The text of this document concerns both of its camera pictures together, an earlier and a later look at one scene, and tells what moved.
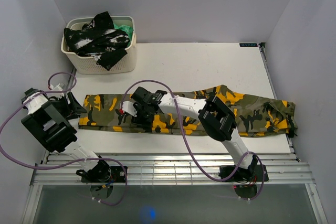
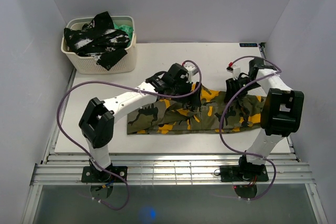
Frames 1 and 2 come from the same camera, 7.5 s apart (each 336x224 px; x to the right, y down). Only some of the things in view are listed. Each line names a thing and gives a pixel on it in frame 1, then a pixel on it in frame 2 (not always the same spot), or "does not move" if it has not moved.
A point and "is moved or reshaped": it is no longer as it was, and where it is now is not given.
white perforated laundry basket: [88, 64] does not move
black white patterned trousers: [98, 38] does not move
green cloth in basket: [128, 30] does not move
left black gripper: [74, 107] -> [193, 99]
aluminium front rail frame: [284, 168] does not move
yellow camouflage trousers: [256, 114] is moved or reshaped
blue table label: [248, 44] does not move
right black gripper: [139, 121] -> [231, 90]
